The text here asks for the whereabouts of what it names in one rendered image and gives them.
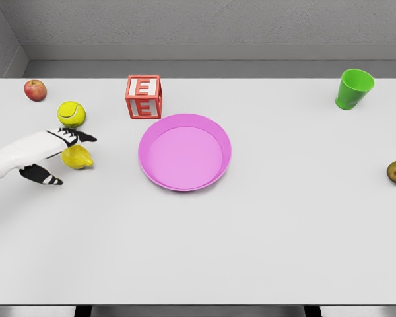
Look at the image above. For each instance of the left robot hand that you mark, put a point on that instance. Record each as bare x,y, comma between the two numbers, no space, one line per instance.
36,147

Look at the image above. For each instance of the yellow lemon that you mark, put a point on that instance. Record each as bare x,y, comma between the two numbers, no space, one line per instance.
77,160

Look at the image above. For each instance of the pink plate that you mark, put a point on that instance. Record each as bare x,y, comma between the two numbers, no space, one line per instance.
184,153

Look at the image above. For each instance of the yellow tennis ball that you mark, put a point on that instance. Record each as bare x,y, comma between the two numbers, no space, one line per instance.
71,114

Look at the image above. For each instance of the red apple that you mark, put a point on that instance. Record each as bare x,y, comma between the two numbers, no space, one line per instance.
35,90

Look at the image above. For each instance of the red letter block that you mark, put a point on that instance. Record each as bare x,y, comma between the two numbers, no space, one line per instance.
144,97

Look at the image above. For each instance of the green cup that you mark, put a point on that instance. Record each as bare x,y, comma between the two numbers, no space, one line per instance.
353,89

